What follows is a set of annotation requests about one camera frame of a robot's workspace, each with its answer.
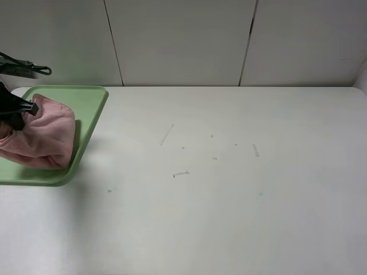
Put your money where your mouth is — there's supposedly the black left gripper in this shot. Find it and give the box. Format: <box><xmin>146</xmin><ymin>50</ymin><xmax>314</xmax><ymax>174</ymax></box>
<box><xmin>0</xmin><ymin>82</ymin><xmax>39</xmax><ymax>131</ymax></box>

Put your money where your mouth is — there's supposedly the pink terry towel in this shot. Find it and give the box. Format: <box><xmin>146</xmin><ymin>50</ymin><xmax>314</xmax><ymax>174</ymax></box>
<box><xmin>1</xmin><ymin>93</ymin><xmax>76</xmax><ymax>170</ymax></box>

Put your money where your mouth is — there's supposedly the light green plastic tray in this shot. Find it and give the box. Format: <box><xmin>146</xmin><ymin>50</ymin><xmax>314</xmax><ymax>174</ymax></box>
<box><xmin>1</xmin><ymin>85</ymin><xmax>108</xmax><ymax>187</ymax></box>

